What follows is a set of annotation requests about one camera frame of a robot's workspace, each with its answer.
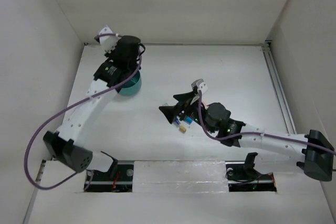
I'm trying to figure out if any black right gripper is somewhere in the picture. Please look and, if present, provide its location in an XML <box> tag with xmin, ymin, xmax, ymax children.
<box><xmin>159</xmin><ymin>91</ymin><xmax>215</xmax><ymax>134</ymax></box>

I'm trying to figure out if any black marker blue cap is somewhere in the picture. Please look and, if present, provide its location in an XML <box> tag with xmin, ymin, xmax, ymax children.
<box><xmin>181</xmin><ymin>116</ymin><xmax>193</xmax><ymax>125</ymax></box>

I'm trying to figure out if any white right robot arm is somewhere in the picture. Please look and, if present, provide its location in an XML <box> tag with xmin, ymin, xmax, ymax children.
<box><xmin>159</xmin><ymin>91</ymin><xmax>335</xmax><ymax>182</ymax></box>

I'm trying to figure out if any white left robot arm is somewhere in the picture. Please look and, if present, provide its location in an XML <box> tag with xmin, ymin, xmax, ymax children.
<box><xmin>43</xmin><ymin>36</ymin><xmax>145</xmax><ymax>180</ymax></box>

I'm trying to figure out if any small yellow eraser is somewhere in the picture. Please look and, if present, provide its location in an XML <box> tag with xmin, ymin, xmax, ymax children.
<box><xmin>179</xmin><ymin>126</ymin><xmax>186</xmax><ymax>133</ymax></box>

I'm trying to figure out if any teal round desk organizer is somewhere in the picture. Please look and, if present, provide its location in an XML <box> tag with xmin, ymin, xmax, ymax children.
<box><xmin>117</xmin><ymin>71</ymin><xmax>142</xmax><ymax>97</ymax></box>

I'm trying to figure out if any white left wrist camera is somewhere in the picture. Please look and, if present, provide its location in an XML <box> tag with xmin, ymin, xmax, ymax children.
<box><xmin>94</xmin><ymin>25</ymin><xmax>119</xmax><ymax>52</ymax></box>

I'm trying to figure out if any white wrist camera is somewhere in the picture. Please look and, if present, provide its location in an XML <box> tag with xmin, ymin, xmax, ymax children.
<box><xmin>94</xmin><ymin>25</ymin><xmax>119</xmax><ymax>52</ymax></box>
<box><xmin>191</xmin><ymin>79</ymin><xmax>208</xmax><ymax>94</ymax></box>

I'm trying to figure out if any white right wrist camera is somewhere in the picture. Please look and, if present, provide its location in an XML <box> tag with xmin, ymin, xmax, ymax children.
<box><xmin>191</xmin><ymin>79</ymin><xmax>208</xmax><ymax>94</ymax></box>

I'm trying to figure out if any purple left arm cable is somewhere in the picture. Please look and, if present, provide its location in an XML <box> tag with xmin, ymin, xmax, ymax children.
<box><xmin>25</xmin><ymin>33</ymin><xmax>144</xmax><ymax>191</ymax></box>

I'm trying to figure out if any aluminium side rail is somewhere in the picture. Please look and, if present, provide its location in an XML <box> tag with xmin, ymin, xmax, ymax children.
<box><xmin>260</xmin><ymin>40</ymin><xmax>297</xmax><ymax>134</ymax></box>

